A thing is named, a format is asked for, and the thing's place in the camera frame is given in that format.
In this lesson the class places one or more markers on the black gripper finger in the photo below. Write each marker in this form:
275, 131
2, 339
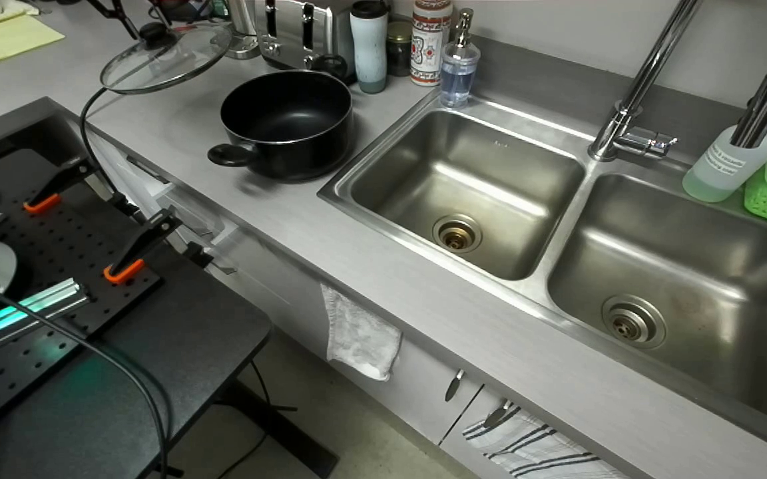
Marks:
163, 14
119, 18

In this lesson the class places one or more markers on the glass lid with black knob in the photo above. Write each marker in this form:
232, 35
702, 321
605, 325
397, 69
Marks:
174, 57

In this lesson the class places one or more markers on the black cooking pot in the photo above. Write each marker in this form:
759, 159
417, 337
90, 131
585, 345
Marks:
287, 155

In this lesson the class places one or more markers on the white tumbler with black lid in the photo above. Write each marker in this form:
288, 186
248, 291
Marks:
371, 49

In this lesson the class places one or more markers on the shiny metal kettle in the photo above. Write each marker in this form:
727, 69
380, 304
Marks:
243, 23

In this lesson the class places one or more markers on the yellow paper sheet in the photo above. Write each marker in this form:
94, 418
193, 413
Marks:
10, 42

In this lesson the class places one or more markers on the chrome toaster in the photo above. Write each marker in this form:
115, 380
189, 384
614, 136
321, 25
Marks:
308, 30

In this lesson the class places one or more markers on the dark glass jar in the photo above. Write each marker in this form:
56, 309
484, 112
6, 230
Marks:
397, 49

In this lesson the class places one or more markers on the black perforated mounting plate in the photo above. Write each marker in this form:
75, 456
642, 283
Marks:
55, 255

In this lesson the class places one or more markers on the red and white canister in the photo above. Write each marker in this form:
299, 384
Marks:
428, 49

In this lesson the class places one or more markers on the clear pump soap dispenser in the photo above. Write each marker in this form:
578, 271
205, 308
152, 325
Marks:
458, 76

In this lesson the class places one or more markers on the black robot table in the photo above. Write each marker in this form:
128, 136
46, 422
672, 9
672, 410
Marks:
180, 337

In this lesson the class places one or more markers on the stainless steel double sink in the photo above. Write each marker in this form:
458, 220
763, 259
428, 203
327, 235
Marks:
490, 176

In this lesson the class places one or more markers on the brass sink drain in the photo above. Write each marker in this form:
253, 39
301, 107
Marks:
457, 235

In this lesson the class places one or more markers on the white hanging towel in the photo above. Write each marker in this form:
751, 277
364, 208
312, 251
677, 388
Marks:
359, 343

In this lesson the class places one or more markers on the chrome sink faucet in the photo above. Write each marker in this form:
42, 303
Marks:
646, 76

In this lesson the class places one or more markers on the steel sink drain strainer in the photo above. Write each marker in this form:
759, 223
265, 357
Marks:
632, 324

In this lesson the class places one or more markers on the clear dish soap bottle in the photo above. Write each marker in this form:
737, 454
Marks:
721, 168

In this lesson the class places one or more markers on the aluminium rail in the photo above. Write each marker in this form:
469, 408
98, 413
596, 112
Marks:
42, 297

